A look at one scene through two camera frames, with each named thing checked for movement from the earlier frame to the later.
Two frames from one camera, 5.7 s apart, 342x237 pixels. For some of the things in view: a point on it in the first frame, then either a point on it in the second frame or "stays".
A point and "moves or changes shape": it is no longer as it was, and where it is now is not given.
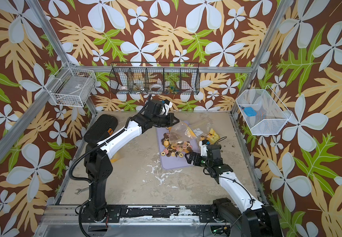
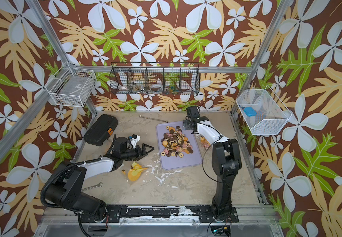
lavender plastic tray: [168, 163] stays
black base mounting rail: [114, 214] stays
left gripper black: [169, 117] to [144, 152]
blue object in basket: [249, 111] stays
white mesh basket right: [271, 115] stays
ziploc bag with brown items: [180, 133] to [132, 170]
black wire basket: [154, 78] stays
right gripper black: [192, 157] to [186, 124]
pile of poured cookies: [178, 148] stays
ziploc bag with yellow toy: [187, 131] moves or changes shape
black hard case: [103, 127] stays
